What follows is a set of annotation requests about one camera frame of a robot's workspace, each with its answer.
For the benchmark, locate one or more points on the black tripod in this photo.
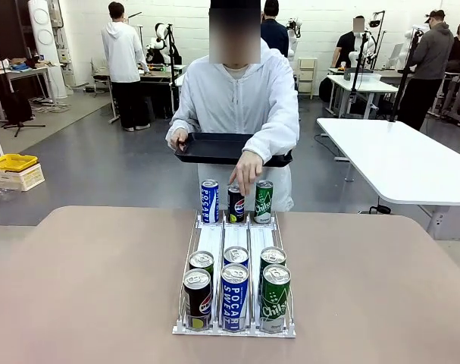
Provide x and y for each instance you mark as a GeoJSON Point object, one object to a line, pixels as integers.
{"type": "Point", "coordinates": [18, 123]}

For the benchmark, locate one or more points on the large white rounded table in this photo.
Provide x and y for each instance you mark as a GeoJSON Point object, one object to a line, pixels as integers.
{"type": "Point", "coordinates": [396, 159]}

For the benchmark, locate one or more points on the white rectangular desk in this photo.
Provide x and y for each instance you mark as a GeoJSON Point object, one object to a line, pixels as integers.
{"type": "Point", "coordinates": [360, 85]}

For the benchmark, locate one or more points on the black plastic serving tray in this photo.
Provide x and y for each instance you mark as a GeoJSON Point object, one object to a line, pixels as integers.
{"type": "Point", "coordinates": [214, 148]}

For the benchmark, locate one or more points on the white drawer cabinet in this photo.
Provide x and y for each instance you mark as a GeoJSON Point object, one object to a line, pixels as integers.
{"type": "Point", "coordinates": [307, 77]}

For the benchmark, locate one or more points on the person's right forearm white sleeve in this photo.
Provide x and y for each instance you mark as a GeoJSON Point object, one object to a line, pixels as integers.
{"type": "Point", "coordinates": [178, 122]}

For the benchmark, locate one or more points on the white plastic crate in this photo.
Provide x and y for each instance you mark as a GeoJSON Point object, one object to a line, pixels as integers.
{"type": "Point", "coordinates": [19, 179]}

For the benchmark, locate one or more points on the black Pepsi can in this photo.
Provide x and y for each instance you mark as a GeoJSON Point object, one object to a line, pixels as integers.
{"type": "Point", "coordinates": [235, 208]}
{"type": "Point", "coordinates": [197, 303]}
{"type": "Point", "coordinates": [201, 260]}

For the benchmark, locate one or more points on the bystander in grey hoodie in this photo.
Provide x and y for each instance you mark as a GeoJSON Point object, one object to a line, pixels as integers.
{"type": "Point", "coordinates": [430, 53]}

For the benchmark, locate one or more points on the yellow crate lid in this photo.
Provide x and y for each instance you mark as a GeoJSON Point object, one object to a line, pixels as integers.
{"type": "Point", "coordinates": [11, 162]}

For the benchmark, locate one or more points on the clear plastic bag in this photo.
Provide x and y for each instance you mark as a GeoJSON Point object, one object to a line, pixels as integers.
{"type": "Point", "coordinates": [0, 193]}

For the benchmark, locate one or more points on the bystander in black t-shirt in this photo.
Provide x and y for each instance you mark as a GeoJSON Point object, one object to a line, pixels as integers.
{"type": "Point", "coordinates": [345, 43]}

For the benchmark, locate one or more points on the white workbench with orange items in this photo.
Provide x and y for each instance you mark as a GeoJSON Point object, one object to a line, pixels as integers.
{"type": "Point", "coordinates": [159, 74]}

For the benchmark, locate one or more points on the person in white hooded jacket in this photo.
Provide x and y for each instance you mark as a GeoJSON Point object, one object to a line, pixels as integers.
{"type": "Point", "coordinates": [233, 98]}

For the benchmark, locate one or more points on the white tower air conditioner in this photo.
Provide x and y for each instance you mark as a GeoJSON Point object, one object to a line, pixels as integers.
{"type": "Point", "coordinates": [44, 38]}

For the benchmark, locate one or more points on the bystander in navy jacket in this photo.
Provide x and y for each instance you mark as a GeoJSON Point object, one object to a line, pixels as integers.
{"type": "Point", "coordinates": [276, 34]}

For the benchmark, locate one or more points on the person's right hand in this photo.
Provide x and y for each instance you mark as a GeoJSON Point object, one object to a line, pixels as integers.
{"type": "Point", "coordinates": [177, 139]}

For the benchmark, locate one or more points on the person's left forearm white sleeve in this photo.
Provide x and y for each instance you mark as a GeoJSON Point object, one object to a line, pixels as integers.
{"type": "Point", "coordinates": [273, 138]}

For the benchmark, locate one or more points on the black camera stand pole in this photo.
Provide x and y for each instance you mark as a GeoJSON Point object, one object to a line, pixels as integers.
{"type": "Point", "coordinates": [172, 57]}

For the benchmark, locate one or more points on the blue Pocari Sweat can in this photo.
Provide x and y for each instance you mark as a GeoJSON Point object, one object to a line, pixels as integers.
{"type": "Point", "coordinates": [235, 299]}
{"type": "Point", "coordinates": [210, 203]}
{"type": "Point", "coordinates": [236, 255]}

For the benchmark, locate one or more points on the green Chilsung Cider can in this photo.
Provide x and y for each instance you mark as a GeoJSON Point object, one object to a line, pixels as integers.
{"type": "Point", "coordinates": [275, 303]}
{"type": "Point", "coordinates": [273, 255]}
{"type": "Point", "coordinates": [263, 204]}

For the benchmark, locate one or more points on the bystander in white hoodie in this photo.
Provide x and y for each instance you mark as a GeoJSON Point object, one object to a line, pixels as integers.
{"type": "Point", "coordinates": [121, 57]}

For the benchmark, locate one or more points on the black bag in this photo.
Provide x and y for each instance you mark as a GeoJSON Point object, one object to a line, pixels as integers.
{"type": "Point", "coordinates": [16, 108]}

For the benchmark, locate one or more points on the white robot on pedestal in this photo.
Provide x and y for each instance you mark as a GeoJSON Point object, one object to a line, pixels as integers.
{"type": "Point", "coordinates": [293, 38]}

